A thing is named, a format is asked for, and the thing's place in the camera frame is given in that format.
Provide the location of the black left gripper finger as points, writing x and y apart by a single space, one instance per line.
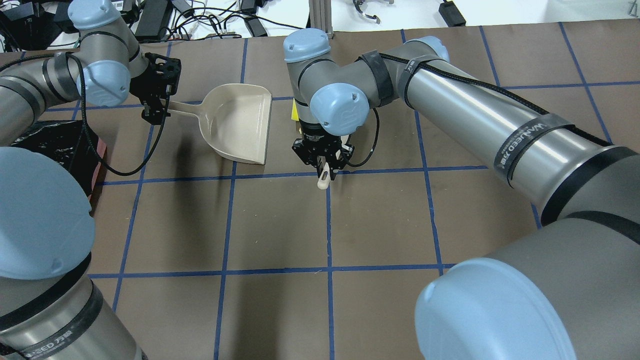
159 113
148 114

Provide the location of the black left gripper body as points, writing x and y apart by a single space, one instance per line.
151 92

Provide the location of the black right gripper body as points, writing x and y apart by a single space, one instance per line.
319 142

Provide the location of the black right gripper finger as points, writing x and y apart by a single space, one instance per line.
319 163
335 164

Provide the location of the beige hand brush black bristles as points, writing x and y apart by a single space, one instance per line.
323 184

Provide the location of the yellow green sponge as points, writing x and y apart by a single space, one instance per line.
294 111

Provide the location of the beige plastic dustpan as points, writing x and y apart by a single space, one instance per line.
234 120

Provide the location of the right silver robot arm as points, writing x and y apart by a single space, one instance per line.
568 291

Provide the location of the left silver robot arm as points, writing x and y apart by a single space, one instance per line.
50 308

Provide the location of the black lined trash bin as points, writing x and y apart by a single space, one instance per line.
65 142

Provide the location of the black power brick top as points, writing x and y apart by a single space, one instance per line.
154 20

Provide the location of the black power adapter far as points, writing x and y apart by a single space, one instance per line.
255 27

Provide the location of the black power adapter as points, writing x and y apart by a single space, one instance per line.
450 13
255 27

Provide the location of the black power adapter near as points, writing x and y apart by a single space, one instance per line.
450 13

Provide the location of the aluminium frame post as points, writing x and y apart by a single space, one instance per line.
320 15

